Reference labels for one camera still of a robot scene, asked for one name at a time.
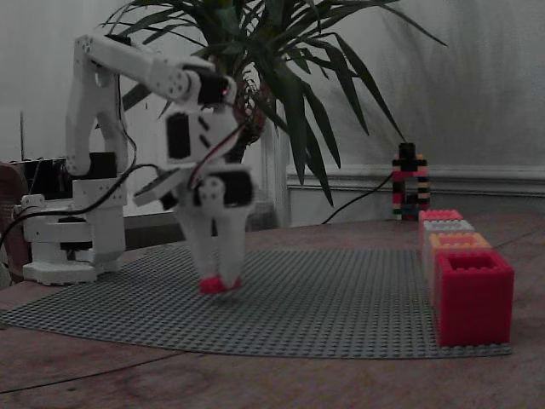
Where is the red Lego brick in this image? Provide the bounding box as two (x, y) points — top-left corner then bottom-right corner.
(198, 274), (244, 296)

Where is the gray Lego baseplate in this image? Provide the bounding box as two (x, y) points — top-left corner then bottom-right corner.
(0, 245), (513, 358)

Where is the pink lego box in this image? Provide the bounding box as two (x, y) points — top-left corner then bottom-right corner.
(418, 209), (464, 256)

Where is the grey lego box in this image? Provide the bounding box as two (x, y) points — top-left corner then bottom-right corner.
(421, 219), (476, 282)

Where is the red lego box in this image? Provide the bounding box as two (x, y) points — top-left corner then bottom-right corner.
(436, 251), (515, 347)

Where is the orange lego box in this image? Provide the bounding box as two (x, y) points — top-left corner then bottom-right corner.
(427, 232), (493, 308)

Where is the green yucca plant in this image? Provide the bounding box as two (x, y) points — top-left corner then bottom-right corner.
(95, 0), (448, 231)

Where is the black open crate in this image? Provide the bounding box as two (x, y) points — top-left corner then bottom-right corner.
(20, 157), (74, 201)

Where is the brown chair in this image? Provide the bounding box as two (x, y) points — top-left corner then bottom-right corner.
(0, 160), (33, 285)

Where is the red black servo wire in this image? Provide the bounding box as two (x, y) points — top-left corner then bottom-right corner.
(189, 121), (244, 191)

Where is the white gripper camera mount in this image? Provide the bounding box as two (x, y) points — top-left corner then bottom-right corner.
(133, 167), (181, 209)

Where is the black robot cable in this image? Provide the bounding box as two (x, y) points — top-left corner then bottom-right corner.
(0, 164), (171, 256)

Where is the black camera cable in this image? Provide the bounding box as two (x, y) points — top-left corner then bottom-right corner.
(319, 172), (396, 226)

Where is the multicolour Lego camera tower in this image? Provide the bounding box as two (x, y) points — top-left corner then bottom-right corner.
(391, 153), (429, 222)

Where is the thin black table cable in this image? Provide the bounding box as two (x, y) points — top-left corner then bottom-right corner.
(0, 349), (188, 395)

